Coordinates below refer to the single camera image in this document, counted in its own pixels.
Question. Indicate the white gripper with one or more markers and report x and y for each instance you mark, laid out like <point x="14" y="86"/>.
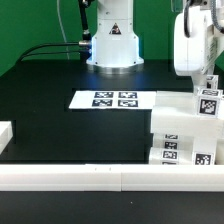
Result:
<point x="195" y="55"/>

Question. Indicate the small white tagged cube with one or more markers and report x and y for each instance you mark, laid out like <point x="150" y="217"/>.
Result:
<point x="208" y="102"/>
<point x="212" y="81"/>

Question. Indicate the white chair back pieces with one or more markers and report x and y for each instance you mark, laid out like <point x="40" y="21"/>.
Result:
<point x="176" y="113"/>

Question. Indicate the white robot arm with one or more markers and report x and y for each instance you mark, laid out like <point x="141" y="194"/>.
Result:
<point x="115" y="46"/>

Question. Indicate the white flat tagged sheet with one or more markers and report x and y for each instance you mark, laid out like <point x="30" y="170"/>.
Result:
<point x="130" y="100"/>

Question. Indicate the white U-shaped fence wall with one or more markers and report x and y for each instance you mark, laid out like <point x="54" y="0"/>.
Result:
<point x="94" y="177"/>

